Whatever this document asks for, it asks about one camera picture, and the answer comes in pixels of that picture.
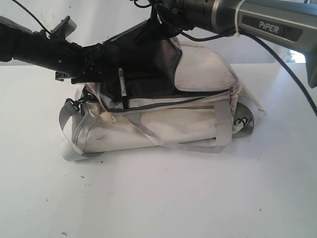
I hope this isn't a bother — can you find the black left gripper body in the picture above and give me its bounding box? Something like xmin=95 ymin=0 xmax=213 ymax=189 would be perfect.
xmin=30 ymin=30 xmax=105 ymax=84

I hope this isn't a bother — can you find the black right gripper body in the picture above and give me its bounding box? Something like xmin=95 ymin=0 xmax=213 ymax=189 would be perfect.
xmin=146 ymin=0 xmax=198 ymax=32

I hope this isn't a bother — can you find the white marker with black cap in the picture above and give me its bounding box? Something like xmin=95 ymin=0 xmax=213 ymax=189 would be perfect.
xmin=118 ymin=67 xmax=129 ymax=110

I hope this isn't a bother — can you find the white canvas duffel bag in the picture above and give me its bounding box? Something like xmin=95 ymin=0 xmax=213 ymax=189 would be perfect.
xmin=59 ymin=23 xmax=265 ymax=161

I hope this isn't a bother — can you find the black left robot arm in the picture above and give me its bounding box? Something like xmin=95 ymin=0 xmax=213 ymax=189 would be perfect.
xmin=0 ymin=16 xmax=104 ymax=84

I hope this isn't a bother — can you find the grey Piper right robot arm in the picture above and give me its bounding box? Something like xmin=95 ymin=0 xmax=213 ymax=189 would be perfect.
xmin=135 ymin=0 xmax=317 ymax=88

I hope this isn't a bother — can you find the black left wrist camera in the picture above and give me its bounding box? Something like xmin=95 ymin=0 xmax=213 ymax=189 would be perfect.
xmin=50 ymin=15 xmax=77 ymax=40

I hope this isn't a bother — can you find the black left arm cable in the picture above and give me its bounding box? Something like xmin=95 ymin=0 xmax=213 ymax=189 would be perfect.
xmin=11 ymin=0 xmax=54 ymax=35

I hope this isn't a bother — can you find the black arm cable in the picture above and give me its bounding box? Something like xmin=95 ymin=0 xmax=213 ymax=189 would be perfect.
xmin=173 ymin=32 xmax=317 ymax=112
xmin=11 ymin=0 xmax=54 ymax=35

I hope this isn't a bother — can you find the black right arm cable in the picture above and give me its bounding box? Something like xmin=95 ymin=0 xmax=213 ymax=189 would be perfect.
xmin=173 ymin=32 xmax=317 ymax=112

